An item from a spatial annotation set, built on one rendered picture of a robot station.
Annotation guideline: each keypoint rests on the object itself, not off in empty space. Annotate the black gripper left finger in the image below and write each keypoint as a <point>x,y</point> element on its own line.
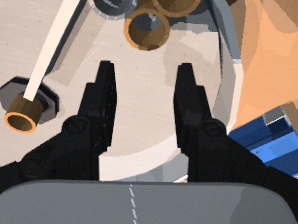
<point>70,151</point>

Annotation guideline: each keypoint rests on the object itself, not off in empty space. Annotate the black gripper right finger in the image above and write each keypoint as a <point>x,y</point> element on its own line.
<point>204,139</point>

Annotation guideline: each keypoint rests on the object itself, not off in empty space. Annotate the blue open crate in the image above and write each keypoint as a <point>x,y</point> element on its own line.
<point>266,130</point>

